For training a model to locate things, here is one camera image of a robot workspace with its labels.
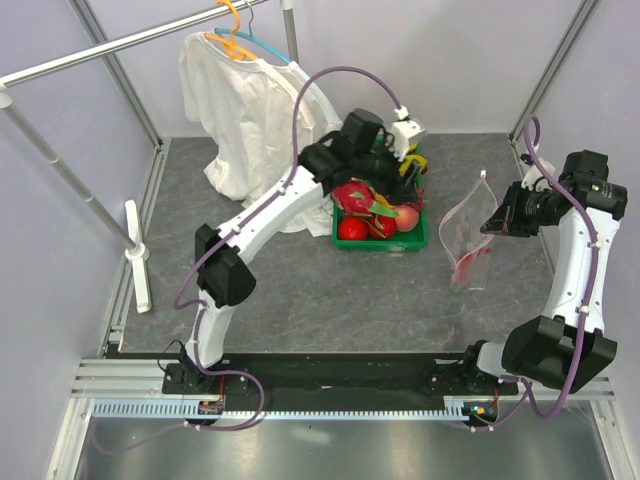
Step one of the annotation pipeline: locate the orange clothes hanger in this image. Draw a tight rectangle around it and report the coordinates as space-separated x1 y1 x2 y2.
204 0 258 61

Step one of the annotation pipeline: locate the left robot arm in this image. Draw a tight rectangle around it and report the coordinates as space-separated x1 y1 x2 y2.
184 108 426 393

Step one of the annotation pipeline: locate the red chili pepper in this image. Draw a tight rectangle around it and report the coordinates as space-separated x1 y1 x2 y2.
453 246 493 286

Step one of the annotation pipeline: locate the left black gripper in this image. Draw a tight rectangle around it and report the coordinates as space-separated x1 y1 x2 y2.
352 134 421 208

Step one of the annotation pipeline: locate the red grapes bunch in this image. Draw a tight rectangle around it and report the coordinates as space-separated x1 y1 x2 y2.
407 187 426 212

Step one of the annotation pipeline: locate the teal clothes hanger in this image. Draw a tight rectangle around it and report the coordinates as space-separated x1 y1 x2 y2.
213 1 299 64

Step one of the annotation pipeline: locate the red apple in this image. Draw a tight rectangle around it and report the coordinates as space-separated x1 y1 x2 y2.
337 216 369 241
366 215 397 240

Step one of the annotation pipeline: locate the clear pink zip top bag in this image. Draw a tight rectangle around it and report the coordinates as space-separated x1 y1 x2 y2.
438 170 498 292

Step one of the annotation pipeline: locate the peach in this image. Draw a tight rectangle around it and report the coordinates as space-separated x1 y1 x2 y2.
394 205 420 232

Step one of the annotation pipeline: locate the purple cable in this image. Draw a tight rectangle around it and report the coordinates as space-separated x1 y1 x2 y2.
91 66 411 455
444 115 599 434

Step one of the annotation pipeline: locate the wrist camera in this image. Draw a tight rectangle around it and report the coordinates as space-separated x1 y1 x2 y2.
389 105 427 160
521 158 555 192

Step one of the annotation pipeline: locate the yellow banana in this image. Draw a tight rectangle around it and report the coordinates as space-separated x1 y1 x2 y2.
375 193 395 209

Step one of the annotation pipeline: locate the white cable duct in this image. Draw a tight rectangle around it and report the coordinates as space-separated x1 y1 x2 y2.
92 399 469 421

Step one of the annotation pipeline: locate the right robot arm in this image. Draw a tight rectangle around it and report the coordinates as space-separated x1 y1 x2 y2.
457 150 628 394

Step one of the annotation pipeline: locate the green plastic crate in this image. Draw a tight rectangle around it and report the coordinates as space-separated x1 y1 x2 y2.
332 144 429 252

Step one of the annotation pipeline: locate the pink dragon fruit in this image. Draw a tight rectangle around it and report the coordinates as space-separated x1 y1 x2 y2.
331 180 399 218

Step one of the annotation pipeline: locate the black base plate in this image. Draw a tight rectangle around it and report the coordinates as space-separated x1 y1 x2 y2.
162 353 518 411

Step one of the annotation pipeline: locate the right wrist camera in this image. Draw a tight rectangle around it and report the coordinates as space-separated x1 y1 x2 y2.
521 158 555 192

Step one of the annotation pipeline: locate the silver clothes rack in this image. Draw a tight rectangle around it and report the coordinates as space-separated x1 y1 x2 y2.
0 0 301 315

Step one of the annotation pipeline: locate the white t-shirt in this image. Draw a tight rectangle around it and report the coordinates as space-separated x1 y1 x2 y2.
179 33 342 207

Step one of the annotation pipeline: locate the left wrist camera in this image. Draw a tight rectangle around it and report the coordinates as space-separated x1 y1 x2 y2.
389 105 427 160

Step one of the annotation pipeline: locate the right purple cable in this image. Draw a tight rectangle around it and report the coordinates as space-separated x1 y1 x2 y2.
444 115 599 434

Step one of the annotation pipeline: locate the yellow star fruit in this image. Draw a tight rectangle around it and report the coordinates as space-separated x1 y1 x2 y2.
399 154 428 176

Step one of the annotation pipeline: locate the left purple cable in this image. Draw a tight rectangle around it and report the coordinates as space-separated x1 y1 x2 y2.
91 66 411 455

